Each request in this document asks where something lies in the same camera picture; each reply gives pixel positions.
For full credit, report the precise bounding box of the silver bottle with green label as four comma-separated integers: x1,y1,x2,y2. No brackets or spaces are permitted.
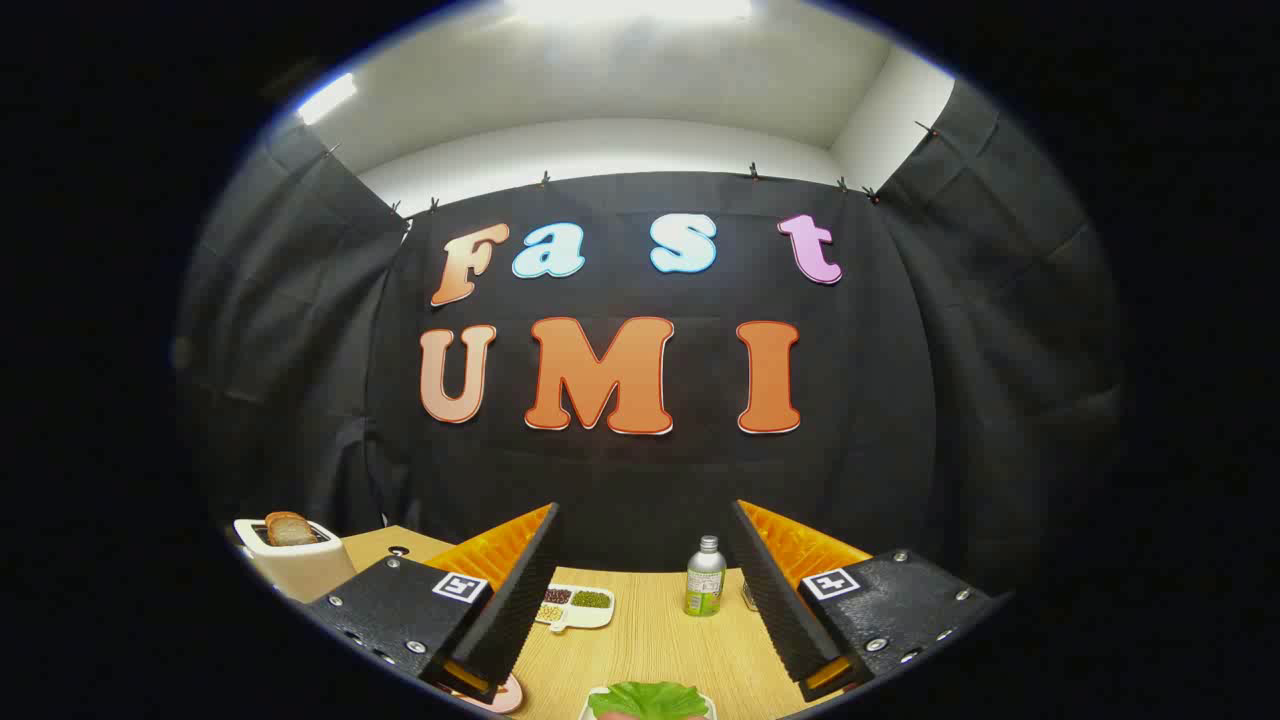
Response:
684,535,728,617

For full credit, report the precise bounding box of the white toaster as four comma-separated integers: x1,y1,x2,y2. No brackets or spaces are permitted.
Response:
233,515,358,604

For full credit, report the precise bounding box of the green lettuce leaf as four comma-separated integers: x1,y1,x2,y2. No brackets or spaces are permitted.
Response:
588,682,711,720

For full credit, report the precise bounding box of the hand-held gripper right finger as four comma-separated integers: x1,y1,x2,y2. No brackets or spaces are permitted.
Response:
727,499,1006,703

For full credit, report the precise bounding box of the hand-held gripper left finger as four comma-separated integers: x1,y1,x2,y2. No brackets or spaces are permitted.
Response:
303,502,562,705

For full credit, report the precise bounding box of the pink round plate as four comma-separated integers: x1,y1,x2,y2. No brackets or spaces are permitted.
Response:
440,672,525,715

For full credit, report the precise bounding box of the white square plate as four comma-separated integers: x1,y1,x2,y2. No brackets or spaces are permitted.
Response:
580,685,717,720

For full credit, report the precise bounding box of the black backdrop cloth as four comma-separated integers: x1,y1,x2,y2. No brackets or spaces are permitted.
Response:
175,80,1121,601

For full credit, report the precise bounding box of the white divided dish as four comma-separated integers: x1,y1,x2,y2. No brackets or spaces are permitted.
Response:
535,584,615,633

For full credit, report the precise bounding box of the toasted bread slice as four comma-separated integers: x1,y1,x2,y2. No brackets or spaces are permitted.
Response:
265,511,319,547

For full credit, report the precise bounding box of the ceiling light panel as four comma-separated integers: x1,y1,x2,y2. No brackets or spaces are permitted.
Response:
508,0,753,26
297,73,358,127

